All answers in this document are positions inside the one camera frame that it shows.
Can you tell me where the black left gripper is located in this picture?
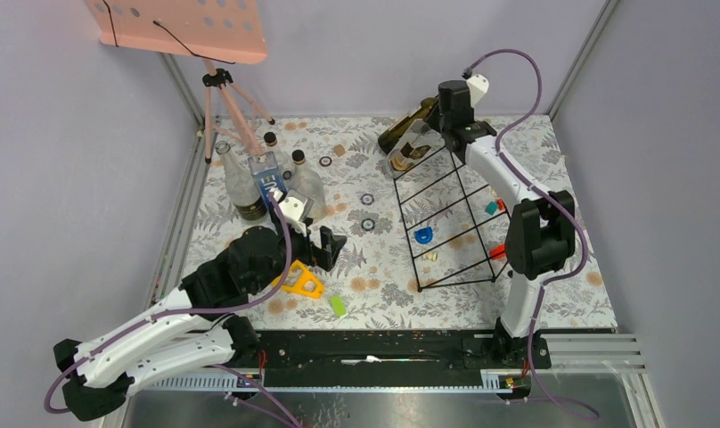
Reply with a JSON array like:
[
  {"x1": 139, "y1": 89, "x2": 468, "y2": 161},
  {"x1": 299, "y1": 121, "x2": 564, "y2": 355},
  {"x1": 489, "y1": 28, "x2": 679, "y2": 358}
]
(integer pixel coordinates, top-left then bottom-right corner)
[{"x1": 252, "y1": 202, "x2": 347, "y2": 293}]

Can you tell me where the clear square bottle black cap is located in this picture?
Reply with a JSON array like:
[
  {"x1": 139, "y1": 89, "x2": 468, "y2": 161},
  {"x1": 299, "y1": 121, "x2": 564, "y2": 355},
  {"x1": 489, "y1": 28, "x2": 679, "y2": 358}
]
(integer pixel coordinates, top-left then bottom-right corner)
[{"x1": 387, "y1": 119, "x2": 444, "y2": 177}]

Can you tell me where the clear round bottle gold label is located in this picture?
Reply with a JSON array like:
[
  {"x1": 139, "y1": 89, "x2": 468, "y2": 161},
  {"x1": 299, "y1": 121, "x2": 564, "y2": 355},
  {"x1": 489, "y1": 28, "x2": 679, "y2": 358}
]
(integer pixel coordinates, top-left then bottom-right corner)
[{"x1": 289, "y1": 150, "x2": 328, "y2": 222}]

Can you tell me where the clear bottle blue gold emblem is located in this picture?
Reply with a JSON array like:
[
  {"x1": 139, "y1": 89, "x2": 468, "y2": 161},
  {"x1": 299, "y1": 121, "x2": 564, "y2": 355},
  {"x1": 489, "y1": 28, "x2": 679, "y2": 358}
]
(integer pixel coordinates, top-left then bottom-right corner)
[{"x1": 264, "y1": 131, "x2": 295, "y2": 186}]

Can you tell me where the dark green wine bottle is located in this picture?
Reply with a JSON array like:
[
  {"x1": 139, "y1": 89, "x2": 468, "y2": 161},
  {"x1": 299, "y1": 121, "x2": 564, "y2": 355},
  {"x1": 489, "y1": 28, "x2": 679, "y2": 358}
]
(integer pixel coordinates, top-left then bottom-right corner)
[{"x1": 377, "y1": 97, "x2": 438, "y2": 154}]

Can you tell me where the clear bottle black label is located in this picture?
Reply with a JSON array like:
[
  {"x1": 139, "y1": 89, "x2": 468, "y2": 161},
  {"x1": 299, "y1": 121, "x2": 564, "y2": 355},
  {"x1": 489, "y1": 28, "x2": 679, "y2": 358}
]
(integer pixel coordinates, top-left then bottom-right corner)
[{"x1": 215, "y1": 142, "x2": 266, "y2": 221}]

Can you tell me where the blue square glass bottle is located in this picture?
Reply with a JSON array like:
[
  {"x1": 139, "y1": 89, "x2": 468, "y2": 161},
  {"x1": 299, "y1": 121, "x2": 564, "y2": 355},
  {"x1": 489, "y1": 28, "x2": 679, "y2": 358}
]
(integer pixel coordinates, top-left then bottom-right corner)
[{"x1": 247, "y1": 152, "x2": 288, "y2": 206}]

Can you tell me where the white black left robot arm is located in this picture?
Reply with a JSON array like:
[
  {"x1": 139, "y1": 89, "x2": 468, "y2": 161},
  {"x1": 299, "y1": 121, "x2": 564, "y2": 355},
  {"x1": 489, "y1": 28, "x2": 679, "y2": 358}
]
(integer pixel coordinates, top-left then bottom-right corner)
[{"x1": 44, "y1": 226, "x2": 348, "y2": 422}]

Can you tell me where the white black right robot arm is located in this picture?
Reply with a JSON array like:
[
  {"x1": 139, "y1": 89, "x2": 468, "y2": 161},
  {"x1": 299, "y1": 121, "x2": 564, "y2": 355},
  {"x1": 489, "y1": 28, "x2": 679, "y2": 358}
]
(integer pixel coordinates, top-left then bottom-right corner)
[{"x1": 430, "y1": 76, "x2": 576, "y2": 367}]

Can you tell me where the red block near rack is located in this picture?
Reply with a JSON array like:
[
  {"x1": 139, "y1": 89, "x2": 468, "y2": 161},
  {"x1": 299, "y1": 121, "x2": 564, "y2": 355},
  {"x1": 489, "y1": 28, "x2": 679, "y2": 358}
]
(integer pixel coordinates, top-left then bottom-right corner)
[{"x1": 489, "y1": 243, "x2": 506, "y2": 259}]

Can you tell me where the poker chip near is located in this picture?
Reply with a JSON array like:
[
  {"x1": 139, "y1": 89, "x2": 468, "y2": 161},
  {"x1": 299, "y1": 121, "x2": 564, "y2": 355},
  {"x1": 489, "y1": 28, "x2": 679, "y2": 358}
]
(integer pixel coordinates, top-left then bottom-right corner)
[{"x1": 361, "y1": 218, "x2": 375, "y2": 232}]

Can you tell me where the poker chip middle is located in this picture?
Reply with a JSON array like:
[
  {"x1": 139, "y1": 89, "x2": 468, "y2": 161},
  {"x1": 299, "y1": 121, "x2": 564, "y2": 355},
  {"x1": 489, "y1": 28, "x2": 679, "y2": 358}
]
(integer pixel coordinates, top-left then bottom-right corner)
[{"x1": 360, "y1": 193, "x2": 375, "y2": 206}]

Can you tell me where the green flat block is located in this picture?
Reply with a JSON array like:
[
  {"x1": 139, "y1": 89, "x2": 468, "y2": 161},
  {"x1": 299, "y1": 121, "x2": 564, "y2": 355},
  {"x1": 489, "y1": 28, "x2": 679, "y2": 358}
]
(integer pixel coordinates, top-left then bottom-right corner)
[{"x1": 330, "y1": 295, "x2": 347, "y2": 317}]

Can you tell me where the wooden cube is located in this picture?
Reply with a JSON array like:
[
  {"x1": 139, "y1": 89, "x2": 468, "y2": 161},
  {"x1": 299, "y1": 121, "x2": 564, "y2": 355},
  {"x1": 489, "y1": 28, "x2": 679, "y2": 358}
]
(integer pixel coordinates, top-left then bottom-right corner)
[{"x1": 334, "y1": 144, "x2": 346, "y2": 157}]

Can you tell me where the teal cube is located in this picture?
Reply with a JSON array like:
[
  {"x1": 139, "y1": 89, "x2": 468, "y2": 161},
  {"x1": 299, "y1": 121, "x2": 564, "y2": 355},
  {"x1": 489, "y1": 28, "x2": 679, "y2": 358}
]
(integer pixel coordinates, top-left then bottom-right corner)
[{"x1": 485, "y1": 202, "x2": 498, "y2": 215}]

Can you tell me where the blue arch toy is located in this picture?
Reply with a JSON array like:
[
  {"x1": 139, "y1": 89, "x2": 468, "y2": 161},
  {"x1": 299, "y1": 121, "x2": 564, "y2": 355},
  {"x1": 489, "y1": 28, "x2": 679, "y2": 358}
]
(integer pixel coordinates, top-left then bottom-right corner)
[{"x1": 413, "y1": 226, "x2": 434, "y2": 244}]

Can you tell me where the pink music stand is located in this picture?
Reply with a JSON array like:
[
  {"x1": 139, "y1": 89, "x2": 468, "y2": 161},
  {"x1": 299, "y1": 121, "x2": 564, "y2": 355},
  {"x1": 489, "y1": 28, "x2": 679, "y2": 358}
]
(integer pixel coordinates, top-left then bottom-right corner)
[{"x1": 85, "y1": 0, "x2": 275, "y2": 163}]

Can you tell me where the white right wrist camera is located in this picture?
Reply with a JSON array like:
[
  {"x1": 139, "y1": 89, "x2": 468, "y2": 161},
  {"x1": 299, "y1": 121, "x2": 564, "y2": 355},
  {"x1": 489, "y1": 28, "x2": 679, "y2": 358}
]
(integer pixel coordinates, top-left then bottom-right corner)
[{"x1": 462, "y1": 69, "x2": 490, "y2": 109}]

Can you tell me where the yellow triangle frame toy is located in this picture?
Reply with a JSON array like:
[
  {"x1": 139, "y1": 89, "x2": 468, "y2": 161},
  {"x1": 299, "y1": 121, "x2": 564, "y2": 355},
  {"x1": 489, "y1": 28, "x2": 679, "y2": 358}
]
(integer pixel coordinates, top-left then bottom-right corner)
[{"x1": 281, "y1": 260, "x2": 324, "y2": 299}]

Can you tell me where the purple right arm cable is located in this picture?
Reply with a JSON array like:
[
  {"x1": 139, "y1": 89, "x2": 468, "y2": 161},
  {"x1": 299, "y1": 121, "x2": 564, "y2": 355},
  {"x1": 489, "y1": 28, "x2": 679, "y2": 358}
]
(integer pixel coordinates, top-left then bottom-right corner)
[{"x1": 462, "y1": 48, "x2": 603, "y2": 422}]

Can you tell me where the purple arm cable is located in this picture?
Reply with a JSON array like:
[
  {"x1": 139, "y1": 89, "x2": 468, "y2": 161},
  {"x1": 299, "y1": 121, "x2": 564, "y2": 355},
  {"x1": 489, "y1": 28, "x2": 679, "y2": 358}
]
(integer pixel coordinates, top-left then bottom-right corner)
[
  {"x1": 44, "y1": 194, "x2": 295, "y2": 415},
  {"x1": 462, "y1": 48, "x2": 603, "y2": 422}
]

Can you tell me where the black wire wine rack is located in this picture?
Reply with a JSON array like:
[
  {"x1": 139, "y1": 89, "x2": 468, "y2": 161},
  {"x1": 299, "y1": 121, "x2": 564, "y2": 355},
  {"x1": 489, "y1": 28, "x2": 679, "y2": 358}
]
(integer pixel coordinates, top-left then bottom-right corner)
[{"x1": 392, "y1": 146, "x2": 510, "y2": 292}]

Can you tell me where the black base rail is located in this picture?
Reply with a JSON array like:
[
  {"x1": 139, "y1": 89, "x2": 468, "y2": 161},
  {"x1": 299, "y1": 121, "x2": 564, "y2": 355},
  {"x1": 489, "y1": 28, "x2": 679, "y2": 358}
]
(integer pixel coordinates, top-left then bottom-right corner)
[{"x1": 225, "y1": 330, "x2": 552, "y2": 388}]

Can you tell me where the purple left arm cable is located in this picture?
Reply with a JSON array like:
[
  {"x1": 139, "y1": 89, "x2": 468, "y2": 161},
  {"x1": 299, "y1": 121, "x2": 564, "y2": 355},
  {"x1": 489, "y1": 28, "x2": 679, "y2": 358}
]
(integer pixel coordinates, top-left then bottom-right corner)
[{"x1": 44, "y1": 194, "x2": 295, "y2": 415}]

